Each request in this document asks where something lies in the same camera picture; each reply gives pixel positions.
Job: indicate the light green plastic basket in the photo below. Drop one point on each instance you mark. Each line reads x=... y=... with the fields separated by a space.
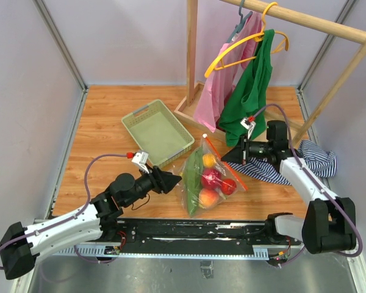
x=158 y=132

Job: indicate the green tank top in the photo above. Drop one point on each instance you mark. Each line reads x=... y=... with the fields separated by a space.
x=250 y=93

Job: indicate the fake peach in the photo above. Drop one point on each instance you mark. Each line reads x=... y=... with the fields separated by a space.
x=208 y=198

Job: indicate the grey-blue clothes hanger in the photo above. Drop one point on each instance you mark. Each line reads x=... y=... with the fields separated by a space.
x=239 y=26

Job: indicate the fake green leafy vegetable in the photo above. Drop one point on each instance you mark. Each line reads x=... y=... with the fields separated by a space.
x=192 y=180

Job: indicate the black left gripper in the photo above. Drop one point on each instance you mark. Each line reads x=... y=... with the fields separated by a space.
x=168 y=179

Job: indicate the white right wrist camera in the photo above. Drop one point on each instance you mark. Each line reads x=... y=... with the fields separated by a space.
x=249 y=124

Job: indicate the fake strawberry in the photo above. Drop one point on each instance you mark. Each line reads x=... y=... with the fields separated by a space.
x=228 y=186

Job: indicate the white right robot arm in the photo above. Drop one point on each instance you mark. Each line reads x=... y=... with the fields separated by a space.
x=330 y=221

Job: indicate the clear zip top bag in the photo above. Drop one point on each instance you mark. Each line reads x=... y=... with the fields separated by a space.
x=225 y=170

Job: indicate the wooden clothes rack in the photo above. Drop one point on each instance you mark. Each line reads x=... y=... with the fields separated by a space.
x=328 y=27

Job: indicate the pink shirt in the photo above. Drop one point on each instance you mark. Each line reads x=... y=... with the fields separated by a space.
x=219 y=85

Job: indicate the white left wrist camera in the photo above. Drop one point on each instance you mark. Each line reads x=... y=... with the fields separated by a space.
x=140 y=160

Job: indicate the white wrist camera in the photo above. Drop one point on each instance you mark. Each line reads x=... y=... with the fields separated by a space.
x=140 y=160
x=249 y=124

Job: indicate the fake yellow orange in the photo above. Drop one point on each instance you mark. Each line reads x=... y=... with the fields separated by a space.
x=209 y=160

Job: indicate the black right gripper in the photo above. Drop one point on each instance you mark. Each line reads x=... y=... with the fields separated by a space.
x=238 y=154

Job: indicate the fake red apple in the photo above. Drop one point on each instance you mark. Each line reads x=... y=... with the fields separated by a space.
x=211 y=178

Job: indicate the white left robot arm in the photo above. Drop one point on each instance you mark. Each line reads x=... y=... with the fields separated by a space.
x=22 y=247

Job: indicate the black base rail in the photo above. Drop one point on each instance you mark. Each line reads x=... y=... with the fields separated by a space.
x=186 y=239

